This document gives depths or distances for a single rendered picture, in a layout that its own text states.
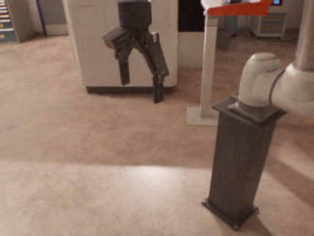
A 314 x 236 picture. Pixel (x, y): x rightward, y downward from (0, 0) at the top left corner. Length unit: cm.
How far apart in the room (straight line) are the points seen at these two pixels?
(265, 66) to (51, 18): 618
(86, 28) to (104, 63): 42
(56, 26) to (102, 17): 410
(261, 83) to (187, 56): 275
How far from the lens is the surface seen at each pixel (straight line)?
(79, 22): 289
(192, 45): 371
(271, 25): 577
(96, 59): 294
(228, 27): 574
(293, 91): 101
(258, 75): 108
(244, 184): 138
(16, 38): 663
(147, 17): 56
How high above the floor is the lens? 135
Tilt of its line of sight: 32 degrees down
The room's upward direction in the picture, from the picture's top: 2 degrees counter-clockwise
